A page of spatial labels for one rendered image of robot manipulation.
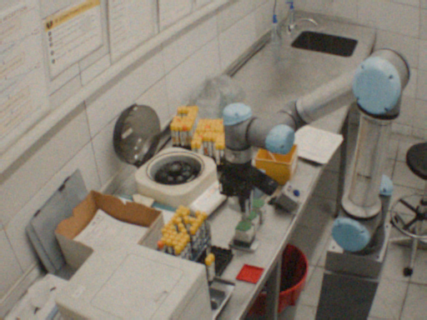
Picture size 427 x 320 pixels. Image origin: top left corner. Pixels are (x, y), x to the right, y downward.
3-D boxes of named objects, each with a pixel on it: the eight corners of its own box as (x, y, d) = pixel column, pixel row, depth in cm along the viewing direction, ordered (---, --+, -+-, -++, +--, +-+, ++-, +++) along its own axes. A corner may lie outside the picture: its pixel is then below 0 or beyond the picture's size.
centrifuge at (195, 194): (197, 230, 170) (193, 201, 163) (130, 202, 185) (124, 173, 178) (237, 192, 186) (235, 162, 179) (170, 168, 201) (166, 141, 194)
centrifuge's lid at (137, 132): (114, 119, 168) (99, 117, 173) (132, 183, 180) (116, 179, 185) (155, 92, 182) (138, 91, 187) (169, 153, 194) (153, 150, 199)
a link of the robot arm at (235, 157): (256, 139, 144) (245, 155, 138) (257, 153, 146) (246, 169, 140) (231, 134, 146) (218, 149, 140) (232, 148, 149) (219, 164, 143)
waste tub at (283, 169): (289, 187, 185) (290, 164, 180) (254, 182, 190) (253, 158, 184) (298, 166, 196) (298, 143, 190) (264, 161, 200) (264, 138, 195)
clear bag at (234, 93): (223, 115, 232) (222, 87, 224) (196, 105, 242) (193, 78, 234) (253, 98, 244) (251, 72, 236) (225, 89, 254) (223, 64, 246)
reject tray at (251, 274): (256, 284, 147) (256, 282, 147) (235, 279, 150) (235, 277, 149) (264, 269, 152) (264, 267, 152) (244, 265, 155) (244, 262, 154)
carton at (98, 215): (133, 292, 146) (123, 259, 138) (65, 263, 157) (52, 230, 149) (171, 245, 164) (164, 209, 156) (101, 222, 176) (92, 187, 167)
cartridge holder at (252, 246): (254, 252, 159) (254, 245, 157) (228, 247, 162) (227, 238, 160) (261, 242, 163) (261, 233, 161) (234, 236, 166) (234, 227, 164)
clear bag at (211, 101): (221, 134, 219) (218, 94, 208) (180, 132, 222) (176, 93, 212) (232, 105, 239) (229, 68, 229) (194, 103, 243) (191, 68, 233)
